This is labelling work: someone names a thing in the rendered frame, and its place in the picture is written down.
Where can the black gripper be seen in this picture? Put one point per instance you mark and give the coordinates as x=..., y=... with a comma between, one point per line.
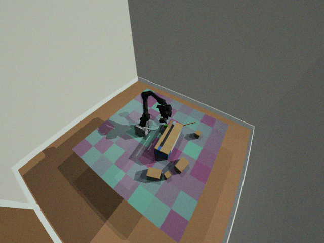
x=163, y=120

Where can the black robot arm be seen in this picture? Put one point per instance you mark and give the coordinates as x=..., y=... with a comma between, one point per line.
x=163, y=107

